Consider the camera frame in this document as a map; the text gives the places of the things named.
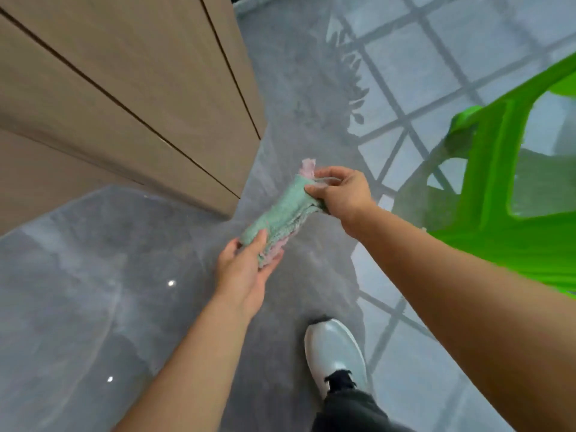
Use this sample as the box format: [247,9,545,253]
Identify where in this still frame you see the white sneaker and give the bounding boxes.
[304,318,371,400]

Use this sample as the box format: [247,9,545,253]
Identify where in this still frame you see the green plastic chair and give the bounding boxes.
[392,53,576,299]

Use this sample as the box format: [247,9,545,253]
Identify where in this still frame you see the green and pink cloth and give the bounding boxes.
[238,158,343,269]

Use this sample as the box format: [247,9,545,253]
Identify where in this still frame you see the black trouser leg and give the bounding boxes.
[311,370,417,432]

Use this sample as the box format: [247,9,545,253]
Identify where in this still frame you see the wooden cabinet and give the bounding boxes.
[0,0,268,236]

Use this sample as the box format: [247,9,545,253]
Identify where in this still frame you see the person's right forearm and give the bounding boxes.
[343,206,576,432]

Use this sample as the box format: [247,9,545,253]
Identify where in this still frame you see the person's left hand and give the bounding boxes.
[214,229,285,321]

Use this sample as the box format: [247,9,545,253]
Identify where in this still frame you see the person's left forearm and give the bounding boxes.
[111,292,253,432]

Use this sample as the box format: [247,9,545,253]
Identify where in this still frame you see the person's right hand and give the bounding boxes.
[304,166,379,240]

